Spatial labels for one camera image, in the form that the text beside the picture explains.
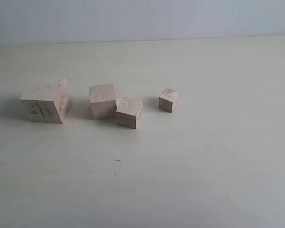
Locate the third largest wooden cube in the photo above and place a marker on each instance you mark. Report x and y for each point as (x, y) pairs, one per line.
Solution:
(129, 112)

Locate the smallest wooden cube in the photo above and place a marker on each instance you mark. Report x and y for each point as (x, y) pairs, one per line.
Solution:
(168, 99)

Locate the second largest wooden cube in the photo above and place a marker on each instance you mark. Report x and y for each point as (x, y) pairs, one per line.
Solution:
(102, 100)

